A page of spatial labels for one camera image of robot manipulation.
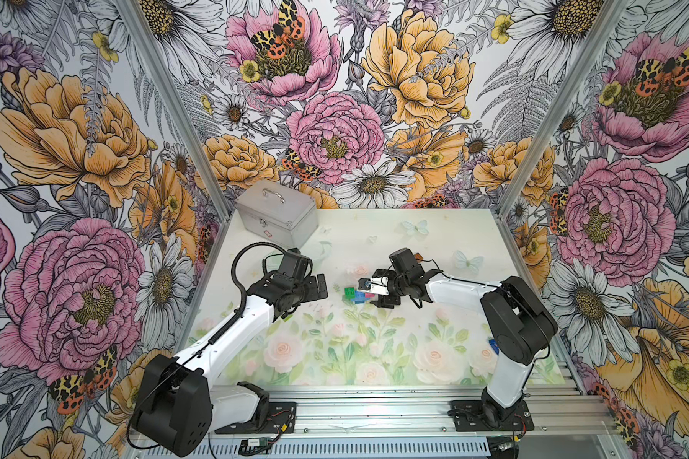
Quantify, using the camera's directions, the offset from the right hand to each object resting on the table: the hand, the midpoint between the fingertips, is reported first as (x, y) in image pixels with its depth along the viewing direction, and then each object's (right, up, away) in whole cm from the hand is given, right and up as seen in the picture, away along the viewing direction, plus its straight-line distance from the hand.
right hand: (376, 291), depth 94 cm
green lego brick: (-9, 0, -2) cm, 9 cm away
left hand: (-20, 0, -9) cm, 22 cm away
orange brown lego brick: (+16, +10, +12) cm, 23 cm away
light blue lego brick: (-5, -2, 0) cm, 6 cm away
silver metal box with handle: (-34, +27, +10) cm, 45 cm away
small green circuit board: (-31, -33, -23) cm, 50 cm away
